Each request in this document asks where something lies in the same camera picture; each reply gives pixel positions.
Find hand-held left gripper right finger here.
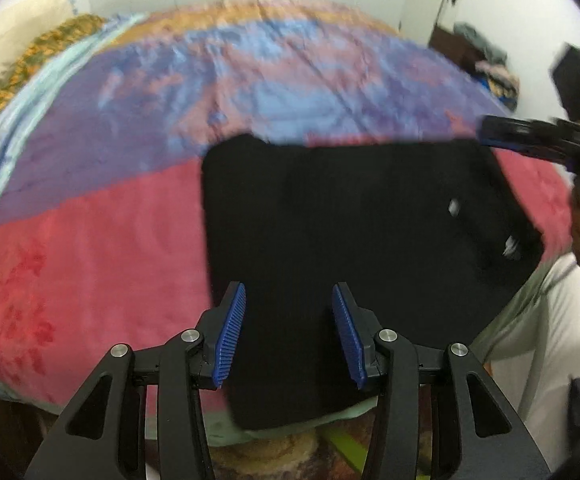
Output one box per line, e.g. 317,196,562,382
331,281,553,480

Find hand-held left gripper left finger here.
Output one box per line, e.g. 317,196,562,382
24,281,247,480

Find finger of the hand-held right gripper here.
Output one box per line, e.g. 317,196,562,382
479,130,580,167
477,114,580,142

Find black pants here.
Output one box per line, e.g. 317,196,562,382
200,132,546,433

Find pile of clothes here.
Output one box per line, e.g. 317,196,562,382
452,21,521,108

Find dark wooden cabinet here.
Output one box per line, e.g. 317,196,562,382
427,25,482,70

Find green strip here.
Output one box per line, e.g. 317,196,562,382
319,427,371,477

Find colourful patterned blanket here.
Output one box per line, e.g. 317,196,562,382
0,0,576,406

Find person's white garment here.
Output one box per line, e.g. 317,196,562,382
470,252,580,431

